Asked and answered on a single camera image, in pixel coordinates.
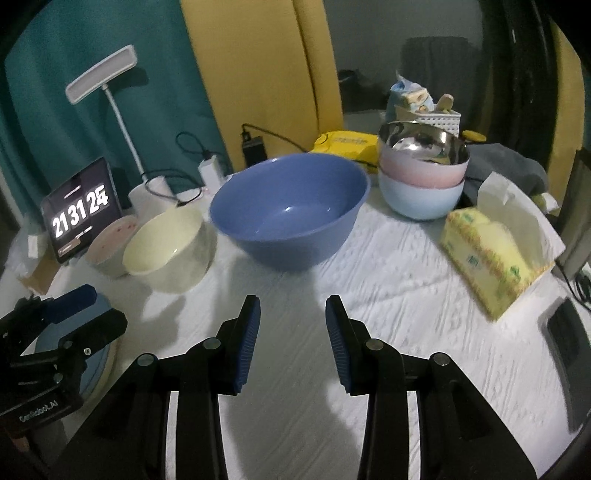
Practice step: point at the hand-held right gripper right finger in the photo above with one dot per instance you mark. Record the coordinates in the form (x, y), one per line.
(339, 350)

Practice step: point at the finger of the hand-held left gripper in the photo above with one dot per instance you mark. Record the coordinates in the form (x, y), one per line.
(97, 330)
(69, 302)

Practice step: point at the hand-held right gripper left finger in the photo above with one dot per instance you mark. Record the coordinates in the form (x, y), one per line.
(244, 350)

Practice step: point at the small light blue plate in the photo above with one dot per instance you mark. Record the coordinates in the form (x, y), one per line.
(94, 369)

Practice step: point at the pink speckled ceramic bowl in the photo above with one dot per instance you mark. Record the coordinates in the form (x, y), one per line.
(108, 249)

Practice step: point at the cream bowl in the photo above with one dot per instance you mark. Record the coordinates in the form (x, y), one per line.
(184, 267)

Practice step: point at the large blue bowl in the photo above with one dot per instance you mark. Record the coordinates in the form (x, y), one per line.
(286, 249)

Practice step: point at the cardboard box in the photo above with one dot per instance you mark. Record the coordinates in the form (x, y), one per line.
(41, 277)

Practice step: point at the small white box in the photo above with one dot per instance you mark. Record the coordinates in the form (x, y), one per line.
(36, 247)

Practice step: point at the tablet showing clock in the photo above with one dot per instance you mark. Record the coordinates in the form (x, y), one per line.
(78, 207)

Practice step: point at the pale blue plastic bowl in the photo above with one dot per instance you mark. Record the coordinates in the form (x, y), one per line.
(415, 201)

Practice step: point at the yellow tissue box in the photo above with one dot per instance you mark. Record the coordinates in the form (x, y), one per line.
(485, 258)

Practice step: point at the white charger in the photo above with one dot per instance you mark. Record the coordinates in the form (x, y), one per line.
(211, 170)

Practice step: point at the pale pink plastic bowl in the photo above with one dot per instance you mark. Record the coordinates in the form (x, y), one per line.
(415, 174)

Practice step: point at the black charger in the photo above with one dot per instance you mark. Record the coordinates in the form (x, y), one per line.
(254, 150)

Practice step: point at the yellow packet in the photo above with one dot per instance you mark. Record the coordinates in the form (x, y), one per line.
(344, 143)

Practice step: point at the steel bowl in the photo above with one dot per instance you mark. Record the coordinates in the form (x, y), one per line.
(415, 143)

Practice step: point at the teal curtain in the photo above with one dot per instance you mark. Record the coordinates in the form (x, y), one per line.
(157, 92)

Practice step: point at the white desk lamp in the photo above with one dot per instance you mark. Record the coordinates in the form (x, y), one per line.
(101, 74)

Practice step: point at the black phone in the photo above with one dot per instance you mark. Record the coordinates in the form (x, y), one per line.
(570, 350)

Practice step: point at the grey cloth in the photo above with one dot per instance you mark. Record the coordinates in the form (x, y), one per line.
(508, 166)

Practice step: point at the white perforated basket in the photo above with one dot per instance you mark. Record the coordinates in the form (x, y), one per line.
(443, 122)

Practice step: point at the small beige item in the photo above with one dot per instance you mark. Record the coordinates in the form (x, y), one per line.
(445, 104)

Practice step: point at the dark glass window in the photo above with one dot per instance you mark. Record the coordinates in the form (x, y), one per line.
(369, 37)

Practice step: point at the narrow yellow curtain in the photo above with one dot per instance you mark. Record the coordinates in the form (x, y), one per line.
(565, 92)

